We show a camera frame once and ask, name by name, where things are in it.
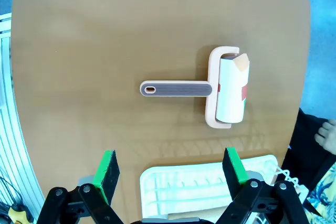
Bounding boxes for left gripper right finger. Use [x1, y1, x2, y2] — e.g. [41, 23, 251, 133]
[214, 147, 309, 224]

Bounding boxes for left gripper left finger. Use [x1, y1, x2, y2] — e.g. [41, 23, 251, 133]
[36, 150, 124, 224]

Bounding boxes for pink lint roller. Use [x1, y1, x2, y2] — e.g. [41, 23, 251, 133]
[139, 46, 250, 130]

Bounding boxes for person's right hand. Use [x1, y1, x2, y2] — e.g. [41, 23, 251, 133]
[314, 119, 336, 154]

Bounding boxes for white ribbed drain tray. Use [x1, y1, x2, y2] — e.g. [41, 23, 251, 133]
[139, 155, 279, 217]

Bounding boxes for person's black trousers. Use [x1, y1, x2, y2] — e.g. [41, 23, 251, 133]
[282, 107, 336, 190]

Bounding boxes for yellow object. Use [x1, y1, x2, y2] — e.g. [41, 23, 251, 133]
[7, 205, 31, 224]

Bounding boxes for white slatted panel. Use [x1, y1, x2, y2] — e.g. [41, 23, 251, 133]
[0, 13, 47, 210]

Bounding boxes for black cable bundle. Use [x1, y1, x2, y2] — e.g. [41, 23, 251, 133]
[0, 175, 24, 224]

